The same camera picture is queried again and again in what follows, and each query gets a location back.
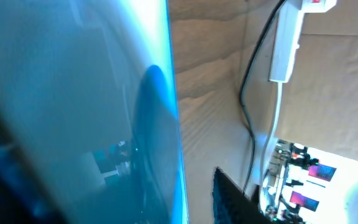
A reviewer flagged white power strip cord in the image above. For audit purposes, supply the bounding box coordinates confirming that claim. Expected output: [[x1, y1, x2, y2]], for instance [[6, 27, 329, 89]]
[[259, 81, 284, 187]]

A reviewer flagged black USB charging cable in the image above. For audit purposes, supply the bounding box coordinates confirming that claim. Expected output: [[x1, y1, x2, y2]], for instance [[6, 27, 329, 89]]
[[239, 0, 287, 195]]

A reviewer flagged white power strip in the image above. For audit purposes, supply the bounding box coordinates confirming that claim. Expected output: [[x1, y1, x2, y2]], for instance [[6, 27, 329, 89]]
[[269, 0, 337, 83]]

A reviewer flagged blue Samsung Galaxy smartphone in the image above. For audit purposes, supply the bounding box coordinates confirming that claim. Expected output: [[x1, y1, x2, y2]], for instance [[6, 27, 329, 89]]
[[0, 0, 188, 223]]

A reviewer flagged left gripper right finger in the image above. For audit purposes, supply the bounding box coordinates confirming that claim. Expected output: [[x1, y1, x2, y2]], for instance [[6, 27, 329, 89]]
[[212, 167, 272, 224]]

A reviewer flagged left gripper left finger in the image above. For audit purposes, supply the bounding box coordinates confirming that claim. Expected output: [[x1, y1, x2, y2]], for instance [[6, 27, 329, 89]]
[[0, 118, 67, 223]]

